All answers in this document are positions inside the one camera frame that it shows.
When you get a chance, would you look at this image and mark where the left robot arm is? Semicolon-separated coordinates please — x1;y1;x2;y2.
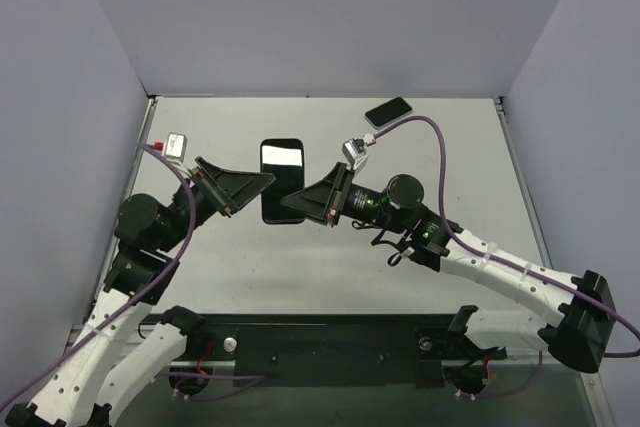
5;158;275;426

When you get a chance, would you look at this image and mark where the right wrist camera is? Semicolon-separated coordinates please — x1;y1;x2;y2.
342;133;376;174

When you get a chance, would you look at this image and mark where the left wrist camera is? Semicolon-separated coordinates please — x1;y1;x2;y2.
151;132;188;162

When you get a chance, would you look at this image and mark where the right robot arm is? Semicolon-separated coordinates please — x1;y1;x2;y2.
281;163;615;373

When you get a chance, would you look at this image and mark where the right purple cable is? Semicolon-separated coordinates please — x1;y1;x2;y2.
372;115;640;359

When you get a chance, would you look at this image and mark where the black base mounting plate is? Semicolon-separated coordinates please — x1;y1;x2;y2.
177;314;506;388

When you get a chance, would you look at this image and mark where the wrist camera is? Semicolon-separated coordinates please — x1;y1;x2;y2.
342;133;376;174
151;132;188;162

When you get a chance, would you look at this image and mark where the phone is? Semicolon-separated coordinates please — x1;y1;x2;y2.
364;97;413;130

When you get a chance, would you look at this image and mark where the black smartphone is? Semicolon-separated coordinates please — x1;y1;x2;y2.
260;138;305;225

